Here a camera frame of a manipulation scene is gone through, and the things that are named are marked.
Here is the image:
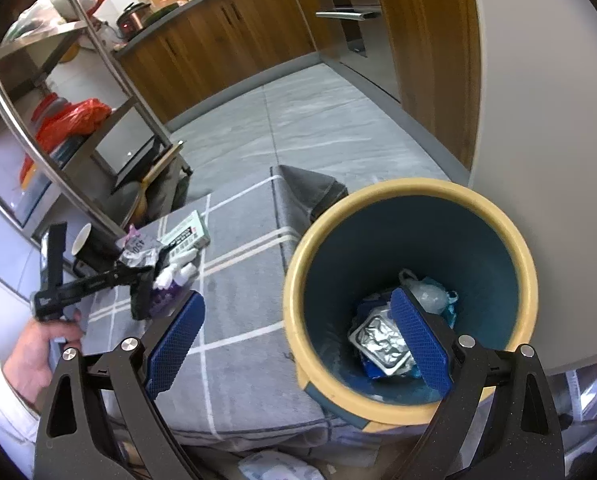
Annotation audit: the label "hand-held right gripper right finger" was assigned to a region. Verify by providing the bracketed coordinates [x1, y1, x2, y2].
[389, 287, 565, 480]

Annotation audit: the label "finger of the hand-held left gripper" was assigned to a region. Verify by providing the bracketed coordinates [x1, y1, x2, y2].
[154, 245, 199, 273]
[130, 274, 162, 322]

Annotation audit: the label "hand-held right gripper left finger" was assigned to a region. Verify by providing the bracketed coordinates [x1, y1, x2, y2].
[34, 290, 206, 480]

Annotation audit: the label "white wrapper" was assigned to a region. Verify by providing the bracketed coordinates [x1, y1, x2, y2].
[154, 251, 200, 287]

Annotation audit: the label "purple wrapper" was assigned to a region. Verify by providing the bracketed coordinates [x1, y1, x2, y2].
[150, 279, 190, 317]

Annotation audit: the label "blue plastic bag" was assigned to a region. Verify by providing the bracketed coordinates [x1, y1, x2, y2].
[439, 290, 461, 327]

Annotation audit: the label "silver blister pack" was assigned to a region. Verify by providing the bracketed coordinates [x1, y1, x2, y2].
[349, 307, 420, 377]

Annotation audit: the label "clear plastic bag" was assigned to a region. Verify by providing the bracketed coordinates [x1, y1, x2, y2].
[1, 0, 75, 44]
[397, 268, 460, 313]

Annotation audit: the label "yellow rimmed teal trash bin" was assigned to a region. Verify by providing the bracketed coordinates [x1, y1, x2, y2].
[282, 178, 539, 433]

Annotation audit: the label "person's left hand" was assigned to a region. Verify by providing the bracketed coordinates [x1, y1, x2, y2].
[2, 309, 85, 402]

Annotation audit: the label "pink snack wrapper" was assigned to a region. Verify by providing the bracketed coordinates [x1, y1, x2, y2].
[122, 226, 162, 262]

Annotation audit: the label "white green box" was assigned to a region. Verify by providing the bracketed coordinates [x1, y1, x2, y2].
[157, 210, 211, 259]

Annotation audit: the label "black mug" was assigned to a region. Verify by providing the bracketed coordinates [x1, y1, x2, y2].
[72, 222, 125, 272]

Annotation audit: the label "grey checked mat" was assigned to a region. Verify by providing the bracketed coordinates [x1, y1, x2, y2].
[48, 165, 380, 442]

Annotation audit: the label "stainless steel rack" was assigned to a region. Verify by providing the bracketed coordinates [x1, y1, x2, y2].
[0, 0, 195, 247]

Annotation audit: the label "white packet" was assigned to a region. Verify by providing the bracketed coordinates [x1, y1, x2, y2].
[237, 449, 325, 480]

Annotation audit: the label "wooden kitchen cabinets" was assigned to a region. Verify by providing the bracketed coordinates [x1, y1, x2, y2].
[112, 0, 483, 172]

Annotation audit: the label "dark red rice cooker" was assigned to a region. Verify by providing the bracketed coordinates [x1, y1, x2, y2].
[117, 2, 154, 39]

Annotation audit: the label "stainless steel oven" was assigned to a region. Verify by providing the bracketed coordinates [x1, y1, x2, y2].
[298, 0, 403, 102]

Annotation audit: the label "wooden handled tool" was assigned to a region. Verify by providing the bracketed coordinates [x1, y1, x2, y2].
[139, 140, 186, 187]

